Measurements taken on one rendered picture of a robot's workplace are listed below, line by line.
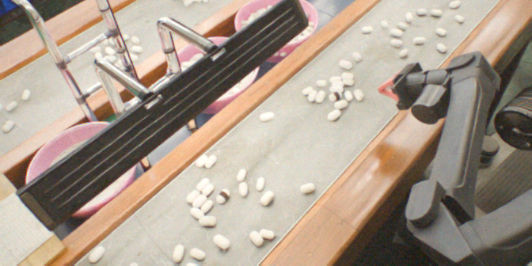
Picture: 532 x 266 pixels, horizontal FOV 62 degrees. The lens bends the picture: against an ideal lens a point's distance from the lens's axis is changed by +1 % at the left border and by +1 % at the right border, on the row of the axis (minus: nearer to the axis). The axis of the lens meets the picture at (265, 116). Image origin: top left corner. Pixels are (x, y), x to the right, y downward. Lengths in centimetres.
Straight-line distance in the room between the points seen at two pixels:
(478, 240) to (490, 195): 88
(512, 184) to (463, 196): 82
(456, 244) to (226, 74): 48
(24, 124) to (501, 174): 138
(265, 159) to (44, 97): 69
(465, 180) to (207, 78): 45
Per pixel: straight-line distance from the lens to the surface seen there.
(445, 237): 60
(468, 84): 87
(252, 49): 86
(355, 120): 118
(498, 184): 149
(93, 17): 162
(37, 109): 141
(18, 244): 112
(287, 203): 103
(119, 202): 108
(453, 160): 73
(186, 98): 79
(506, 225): 59
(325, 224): 98
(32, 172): 124
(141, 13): 162
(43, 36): 110
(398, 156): 110
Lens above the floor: 164
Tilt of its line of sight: 49 degrees down
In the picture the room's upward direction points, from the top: 5 degrees counter-clockwise
